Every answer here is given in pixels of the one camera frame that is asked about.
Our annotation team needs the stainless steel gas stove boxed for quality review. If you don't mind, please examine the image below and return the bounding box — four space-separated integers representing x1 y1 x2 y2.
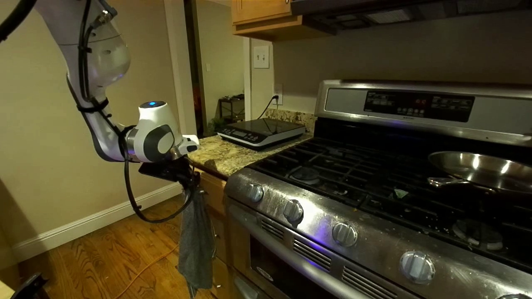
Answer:
225 78 532 299

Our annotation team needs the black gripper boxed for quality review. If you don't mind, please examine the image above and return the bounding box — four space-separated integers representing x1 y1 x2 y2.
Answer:
137 156 197 187

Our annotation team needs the stainless steel microwave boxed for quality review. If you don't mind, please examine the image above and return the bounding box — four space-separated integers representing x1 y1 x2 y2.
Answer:
290 0 532 33

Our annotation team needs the black clamp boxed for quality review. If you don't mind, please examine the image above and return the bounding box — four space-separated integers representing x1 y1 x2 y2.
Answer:
9 272 51 299

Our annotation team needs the white wall outlet plate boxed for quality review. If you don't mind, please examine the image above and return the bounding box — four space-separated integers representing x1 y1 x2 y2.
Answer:
252 41 273 71

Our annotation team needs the thick black robot hose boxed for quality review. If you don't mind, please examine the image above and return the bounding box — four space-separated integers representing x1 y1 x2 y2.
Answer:
76 0 197 226

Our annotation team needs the light wooden knife drawer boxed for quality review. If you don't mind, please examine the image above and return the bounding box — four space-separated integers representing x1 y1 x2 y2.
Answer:
194 167 230 217

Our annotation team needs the granite countertop with cooktop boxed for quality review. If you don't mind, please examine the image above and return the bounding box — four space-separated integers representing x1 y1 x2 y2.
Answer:
187 106 317 179

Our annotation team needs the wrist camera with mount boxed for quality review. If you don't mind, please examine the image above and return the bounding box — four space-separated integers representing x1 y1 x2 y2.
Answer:
179 133 202 156

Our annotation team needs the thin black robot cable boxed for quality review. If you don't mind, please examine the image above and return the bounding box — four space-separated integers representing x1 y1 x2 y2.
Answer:
0 0 39 43

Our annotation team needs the silver stove knob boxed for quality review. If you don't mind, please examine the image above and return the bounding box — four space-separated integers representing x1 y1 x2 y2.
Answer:
243 181 267 206
330 219 361 249
282 197 307 227
400 249 438 285

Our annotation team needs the black power cable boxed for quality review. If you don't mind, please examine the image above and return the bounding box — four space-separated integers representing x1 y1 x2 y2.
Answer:
255 94 280 121

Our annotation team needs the grey knitted cloth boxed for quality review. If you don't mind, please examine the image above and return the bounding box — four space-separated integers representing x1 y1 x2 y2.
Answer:
177 184 217 297

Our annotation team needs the dark metal rack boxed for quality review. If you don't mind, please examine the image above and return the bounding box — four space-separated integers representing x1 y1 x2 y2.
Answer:
217 93 247 124

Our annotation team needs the wooden base cabinet with knife drawer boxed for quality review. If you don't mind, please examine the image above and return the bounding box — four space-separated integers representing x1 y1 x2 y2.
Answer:
190 164 237 299

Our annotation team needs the black electronic box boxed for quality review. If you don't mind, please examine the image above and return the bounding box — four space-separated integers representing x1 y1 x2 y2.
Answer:
217 116 308 149

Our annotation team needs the steel frying pan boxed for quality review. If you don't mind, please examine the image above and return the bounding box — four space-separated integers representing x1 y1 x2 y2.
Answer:
426 149 532 197

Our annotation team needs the wide wooden wall cabinet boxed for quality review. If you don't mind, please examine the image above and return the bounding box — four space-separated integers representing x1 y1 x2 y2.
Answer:
232 0 335 41

